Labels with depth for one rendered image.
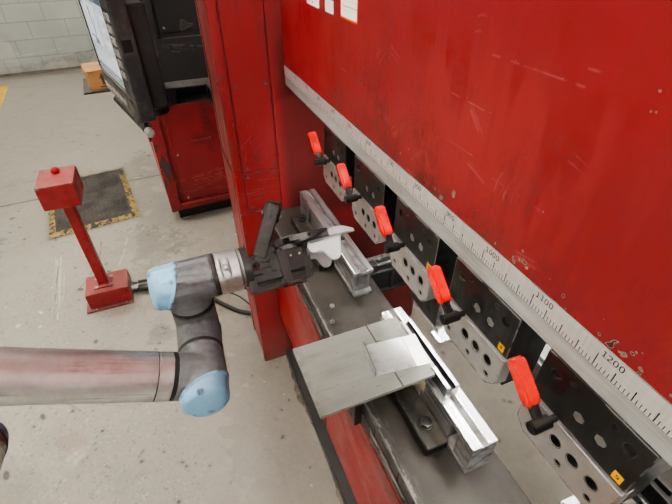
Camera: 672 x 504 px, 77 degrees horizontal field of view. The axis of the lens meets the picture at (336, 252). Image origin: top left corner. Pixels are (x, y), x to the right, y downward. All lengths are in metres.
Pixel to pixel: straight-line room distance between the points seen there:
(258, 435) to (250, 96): 1.38
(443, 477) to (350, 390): 0.26
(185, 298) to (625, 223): 0.61
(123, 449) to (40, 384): 1.50
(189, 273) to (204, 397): 0.20
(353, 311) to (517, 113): 0.81
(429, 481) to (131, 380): 0.61
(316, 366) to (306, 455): 1.04
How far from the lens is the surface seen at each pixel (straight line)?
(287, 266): 0.74
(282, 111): 1.50
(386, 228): 0.84
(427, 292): 0.82
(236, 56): 1.43
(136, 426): 2.21
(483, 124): 0.61
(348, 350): 0.98
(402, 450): 1.01
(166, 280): 0.74
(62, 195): 2.37
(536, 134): 0.54
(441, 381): 0.96
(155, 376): 0.70
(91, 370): 0.69
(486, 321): 0.70
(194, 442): 2.08
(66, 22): 7.70
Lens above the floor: 1.77
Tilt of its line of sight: 38 degrees down
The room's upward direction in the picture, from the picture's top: straight up
